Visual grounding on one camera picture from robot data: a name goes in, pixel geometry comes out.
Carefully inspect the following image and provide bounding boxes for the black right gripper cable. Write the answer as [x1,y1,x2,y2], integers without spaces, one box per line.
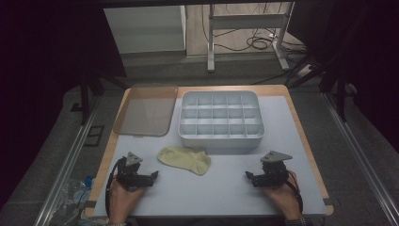
[283,170,305,215]

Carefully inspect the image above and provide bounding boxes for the white power strip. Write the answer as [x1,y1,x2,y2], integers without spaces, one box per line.
[295,63,315,79]

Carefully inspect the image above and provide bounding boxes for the white cabinet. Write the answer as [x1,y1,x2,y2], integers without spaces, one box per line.
[103,5,187,55]

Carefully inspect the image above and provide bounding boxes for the black tripod stand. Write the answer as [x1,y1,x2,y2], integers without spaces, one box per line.
[79,73,128,126]
[287,56,357,123]

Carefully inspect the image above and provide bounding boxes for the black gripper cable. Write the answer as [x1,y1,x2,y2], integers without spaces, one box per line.
[104,157,126,218]
[283,170,305,215]

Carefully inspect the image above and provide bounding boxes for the person's left hand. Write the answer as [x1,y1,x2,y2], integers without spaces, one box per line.
[107,178,147,224]

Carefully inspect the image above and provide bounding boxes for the person's right hand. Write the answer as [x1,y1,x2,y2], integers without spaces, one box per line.
[262,170,304,221]

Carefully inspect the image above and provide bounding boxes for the clear plastic bags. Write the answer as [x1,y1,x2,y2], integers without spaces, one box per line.
[57,174,97,226]

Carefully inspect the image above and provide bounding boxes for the aluminium rail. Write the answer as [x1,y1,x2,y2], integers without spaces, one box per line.
[322,91,399,226]
[33,96,102,226]

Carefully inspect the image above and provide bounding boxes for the wooden table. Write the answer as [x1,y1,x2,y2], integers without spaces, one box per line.
[84,84,334,218]

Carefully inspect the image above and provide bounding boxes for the grey compartment storage box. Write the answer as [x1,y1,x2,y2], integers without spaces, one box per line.
[177,90,265,150]

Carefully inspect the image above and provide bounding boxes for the pale yellow sock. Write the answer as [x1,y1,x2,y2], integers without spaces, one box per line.
[157,146,212,176]

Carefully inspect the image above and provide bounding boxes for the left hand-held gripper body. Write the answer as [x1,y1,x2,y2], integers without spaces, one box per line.
[116,152,151,192]

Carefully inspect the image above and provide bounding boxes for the black floor cables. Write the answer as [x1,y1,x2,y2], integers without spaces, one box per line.
[215,27,307,54]

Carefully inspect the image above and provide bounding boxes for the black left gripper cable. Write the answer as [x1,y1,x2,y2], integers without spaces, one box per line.
[104,157,126,218]

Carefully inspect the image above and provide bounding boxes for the clear plastic box lid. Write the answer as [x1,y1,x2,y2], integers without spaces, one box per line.
[113,83,179,137]

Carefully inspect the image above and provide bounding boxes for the grey metal desk frame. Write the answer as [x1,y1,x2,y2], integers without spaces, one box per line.
[206,2,296,74]

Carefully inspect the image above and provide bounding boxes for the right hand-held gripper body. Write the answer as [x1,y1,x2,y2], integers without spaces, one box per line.
[260,150,294,188]

